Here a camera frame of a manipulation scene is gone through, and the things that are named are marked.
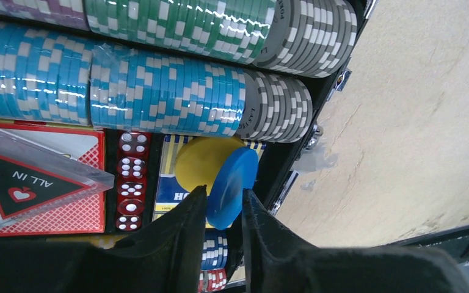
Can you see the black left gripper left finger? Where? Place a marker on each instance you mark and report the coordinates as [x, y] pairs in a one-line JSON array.
[[137, 258]]

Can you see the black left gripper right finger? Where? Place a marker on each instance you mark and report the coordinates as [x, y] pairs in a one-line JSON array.
[[278, 260]]

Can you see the blue round button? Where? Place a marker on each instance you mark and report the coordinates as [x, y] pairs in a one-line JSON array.
[[237, 174]]

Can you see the yellow big blind button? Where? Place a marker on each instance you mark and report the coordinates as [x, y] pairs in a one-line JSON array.
[[199, 161]]

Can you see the triangular all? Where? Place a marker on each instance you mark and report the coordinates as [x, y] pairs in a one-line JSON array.
[[52, 180]]

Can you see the black poker set case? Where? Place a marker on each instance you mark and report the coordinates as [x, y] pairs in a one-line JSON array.
[[98, 98]]

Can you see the red white chip row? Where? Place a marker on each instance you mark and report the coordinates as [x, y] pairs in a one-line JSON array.
[[212, 280]]

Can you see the red dice row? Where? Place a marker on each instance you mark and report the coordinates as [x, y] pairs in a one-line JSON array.
[[132, 172]]

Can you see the green grey chip row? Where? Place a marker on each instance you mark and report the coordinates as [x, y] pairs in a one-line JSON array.
[[305, 38]]

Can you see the light blue chip row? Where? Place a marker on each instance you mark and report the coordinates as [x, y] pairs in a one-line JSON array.
[[56, 77]]

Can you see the silver case handle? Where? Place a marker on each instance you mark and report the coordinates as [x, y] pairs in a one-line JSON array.
[[314, 156]]

